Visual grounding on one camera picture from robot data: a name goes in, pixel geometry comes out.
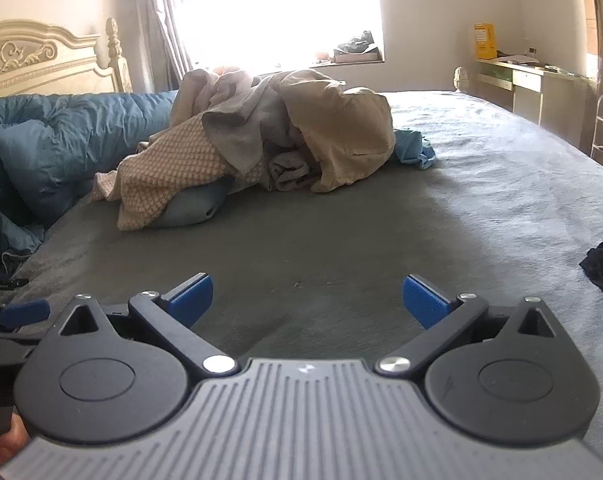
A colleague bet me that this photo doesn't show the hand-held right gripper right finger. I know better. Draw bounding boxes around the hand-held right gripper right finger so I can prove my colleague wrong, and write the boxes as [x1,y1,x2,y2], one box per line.
[375,274,559,377]

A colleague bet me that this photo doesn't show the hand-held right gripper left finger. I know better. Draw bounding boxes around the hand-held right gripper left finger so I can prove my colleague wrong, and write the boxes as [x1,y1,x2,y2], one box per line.
[56,272,238,377]

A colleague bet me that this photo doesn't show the person's left hand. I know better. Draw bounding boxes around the person's left hand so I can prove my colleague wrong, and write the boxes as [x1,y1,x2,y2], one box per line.
[0,407,32,466]

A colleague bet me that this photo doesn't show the slate blue folded garment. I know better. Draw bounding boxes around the slate blue folded garment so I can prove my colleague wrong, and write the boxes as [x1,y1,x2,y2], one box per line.
[154,179,233,229]

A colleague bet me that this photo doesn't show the beige checked sweater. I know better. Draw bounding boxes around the beige checked sweater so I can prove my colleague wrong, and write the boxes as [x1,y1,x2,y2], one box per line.
[94,112,268,232]

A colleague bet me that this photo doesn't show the blue duvet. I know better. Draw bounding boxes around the blue duvet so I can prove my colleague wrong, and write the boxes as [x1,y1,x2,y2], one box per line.
[0,90,180,283]

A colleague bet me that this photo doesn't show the light blue garment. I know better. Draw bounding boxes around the light blue garment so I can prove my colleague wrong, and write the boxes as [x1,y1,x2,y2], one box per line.
[393,128,439,171]

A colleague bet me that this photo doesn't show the cream carved headboard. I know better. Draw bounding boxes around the cream carved headboard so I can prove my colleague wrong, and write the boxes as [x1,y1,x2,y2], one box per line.
[0,17,133,103]

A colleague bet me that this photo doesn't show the white desk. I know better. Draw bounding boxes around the white desk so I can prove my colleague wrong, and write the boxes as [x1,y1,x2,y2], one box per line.
[475,54,598,127]

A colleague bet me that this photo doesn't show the yellow box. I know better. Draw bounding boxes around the yellow box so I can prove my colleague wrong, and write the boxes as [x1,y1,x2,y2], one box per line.
[473,22,497,60]

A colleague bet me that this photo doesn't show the grey curtain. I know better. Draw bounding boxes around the grey curtain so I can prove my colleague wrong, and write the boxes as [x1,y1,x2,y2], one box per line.
[130,0,195,94]

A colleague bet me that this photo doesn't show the tall cardboard box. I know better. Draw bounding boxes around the tall cardboard box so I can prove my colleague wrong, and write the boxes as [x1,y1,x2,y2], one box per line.
[578,0,603,57]

